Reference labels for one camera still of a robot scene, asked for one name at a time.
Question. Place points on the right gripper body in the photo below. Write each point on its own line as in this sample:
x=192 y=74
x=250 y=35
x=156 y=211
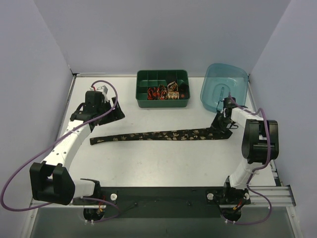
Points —
x=221 y=121

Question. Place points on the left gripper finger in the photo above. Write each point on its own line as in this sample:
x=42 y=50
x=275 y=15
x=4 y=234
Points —
x=108 y=119
x=117 y=112

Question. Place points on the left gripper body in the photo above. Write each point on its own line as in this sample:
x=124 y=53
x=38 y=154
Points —
x=110 y=112

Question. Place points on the black gold floral tie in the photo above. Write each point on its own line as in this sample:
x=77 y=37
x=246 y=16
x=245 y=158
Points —
x=172 y=135

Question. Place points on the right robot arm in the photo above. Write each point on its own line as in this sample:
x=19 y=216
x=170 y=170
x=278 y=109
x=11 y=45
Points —
x=260 y=143

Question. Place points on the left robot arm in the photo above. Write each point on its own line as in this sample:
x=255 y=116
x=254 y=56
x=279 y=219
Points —
x=50 y=179

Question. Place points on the translucent blue plastic tub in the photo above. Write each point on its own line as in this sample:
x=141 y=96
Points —
x=220 y=81

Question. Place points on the green compartment tray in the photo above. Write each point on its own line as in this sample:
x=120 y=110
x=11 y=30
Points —
x=153 y=78

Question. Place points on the orange patterned rolled tie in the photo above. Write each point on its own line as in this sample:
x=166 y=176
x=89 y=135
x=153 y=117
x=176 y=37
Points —
x=162 y=92

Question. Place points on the beige patterned rolled tie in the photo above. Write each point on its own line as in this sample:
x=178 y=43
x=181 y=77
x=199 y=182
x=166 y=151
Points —
x=172 y=91

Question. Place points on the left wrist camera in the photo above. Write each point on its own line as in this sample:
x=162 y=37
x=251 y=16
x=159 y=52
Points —
x=103 y=89

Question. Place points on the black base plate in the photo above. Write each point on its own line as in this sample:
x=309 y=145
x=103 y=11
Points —
x=168 y=202

